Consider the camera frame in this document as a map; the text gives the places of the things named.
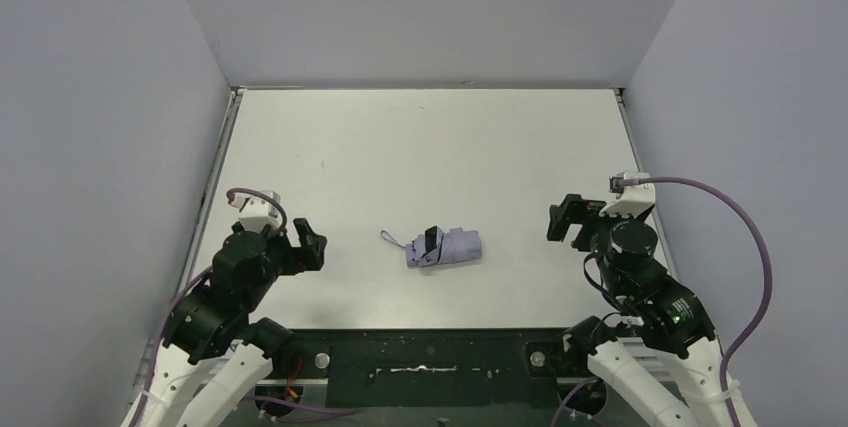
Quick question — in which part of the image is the lavender folding umbrella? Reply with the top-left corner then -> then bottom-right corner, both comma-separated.
380,226 -> 483,269

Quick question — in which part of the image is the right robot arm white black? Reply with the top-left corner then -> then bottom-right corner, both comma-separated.
546,188 -> 756,426

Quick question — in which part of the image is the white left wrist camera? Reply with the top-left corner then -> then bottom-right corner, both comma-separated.
227,193 -> 283,233

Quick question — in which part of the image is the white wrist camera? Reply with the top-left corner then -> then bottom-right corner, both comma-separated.
227,193 -> 283,233
600,171 -> 656,220

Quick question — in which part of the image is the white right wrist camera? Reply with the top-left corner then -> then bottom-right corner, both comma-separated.
600,171 -> 656,220

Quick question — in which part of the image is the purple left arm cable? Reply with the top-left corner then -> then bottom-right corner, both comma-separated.
125,187 -> 359,427

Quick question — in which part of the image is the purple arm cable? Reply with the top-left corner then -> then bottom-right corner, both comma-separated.
125,187 -> 359,427
549,175 -> 774,427

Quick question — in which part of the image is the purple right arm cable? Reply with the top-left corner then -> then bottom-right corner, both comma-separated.
549,175 -> 774,427

